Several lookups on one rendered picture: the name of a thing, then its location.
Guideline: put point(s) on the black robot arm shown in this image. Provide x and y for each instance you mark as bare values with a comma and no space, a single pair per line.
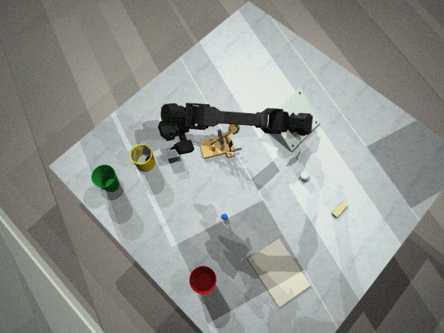
278,122

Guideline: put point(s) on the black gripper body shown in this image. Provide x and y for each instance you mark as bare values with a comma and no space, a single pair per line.
184,146

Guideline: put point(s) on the green cup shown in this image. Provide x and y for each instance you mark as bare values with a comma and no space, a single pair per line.
104,177

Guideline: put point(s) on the white ball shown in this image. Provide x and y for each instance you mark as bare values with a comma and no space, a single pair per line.
304,176

